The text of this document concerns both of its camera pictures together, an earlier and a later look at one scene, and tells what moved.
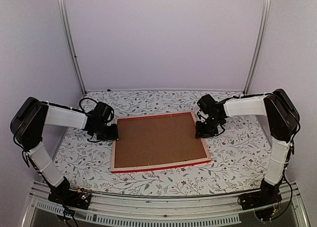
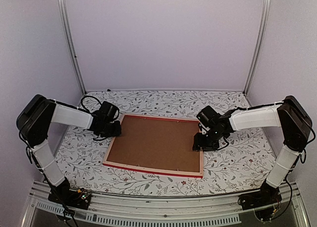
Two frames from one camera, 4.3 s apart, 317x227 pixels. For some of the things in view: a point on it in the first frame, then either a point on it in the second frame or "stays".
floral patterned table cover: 237,156 stays
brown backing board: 155,139 stays
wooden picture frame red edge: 187,162 to 153,169
